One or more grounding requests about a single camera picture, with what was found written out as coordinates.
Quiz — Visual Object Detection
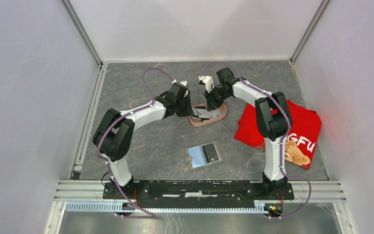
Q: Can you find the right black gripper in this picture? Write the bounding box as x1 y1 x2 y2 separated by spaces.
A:
203 86 229 112

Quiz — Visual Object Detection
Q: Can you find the pink oval tray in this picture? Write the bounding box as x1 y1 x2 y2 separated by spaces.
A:
191 103 227 127

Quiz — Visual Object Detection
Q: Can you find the grey card holder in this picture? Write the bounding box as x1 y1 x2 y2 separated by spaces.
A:
184 141 224 170

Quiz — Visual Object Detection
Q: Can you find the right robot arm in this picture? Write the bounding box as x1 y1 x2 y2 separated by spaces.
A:
199 68 292 199

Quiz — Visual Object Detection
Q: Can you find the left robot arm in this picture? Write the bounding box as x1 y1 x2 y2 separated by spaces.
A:
92 81 193 199

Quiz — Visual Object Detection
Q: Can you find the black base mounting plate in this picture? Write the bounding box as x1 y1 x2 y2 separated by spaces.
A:
103 180 295 209

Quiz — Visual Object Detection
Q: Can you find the red printed t-shirt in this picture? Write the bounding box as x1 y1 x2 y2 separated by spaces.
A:
234 100 321 170

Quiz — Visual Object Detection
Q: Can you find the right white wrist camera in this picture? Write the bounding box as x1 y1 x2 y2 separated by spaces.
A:
198 76 214 93

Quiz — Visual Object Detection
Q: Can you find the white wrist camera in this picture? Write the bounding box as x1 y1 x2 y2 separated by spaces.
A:
172 80 188 97
198 76 214 93

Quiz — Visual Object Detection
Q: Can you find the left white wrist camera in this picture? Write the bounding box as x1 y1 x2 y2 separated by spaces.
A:
172 80 188 97

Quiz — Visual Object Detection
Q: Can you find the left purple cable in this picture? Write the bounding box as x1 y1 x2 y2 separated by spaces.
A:
96 68 176 219

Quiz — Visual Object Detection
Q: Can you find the aluminium frame rail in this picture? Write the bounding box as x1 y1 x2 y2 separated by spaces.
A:
54 180 346 214

